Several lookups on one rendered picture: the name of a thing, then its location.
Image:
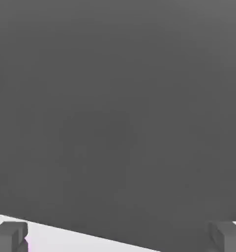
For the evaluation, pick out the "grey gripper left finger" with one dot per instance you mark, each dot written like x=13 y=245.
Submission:
x=5 y=237

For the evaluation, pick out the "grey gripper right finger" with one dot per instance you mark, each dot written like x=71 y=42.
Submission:
x=231 y=239

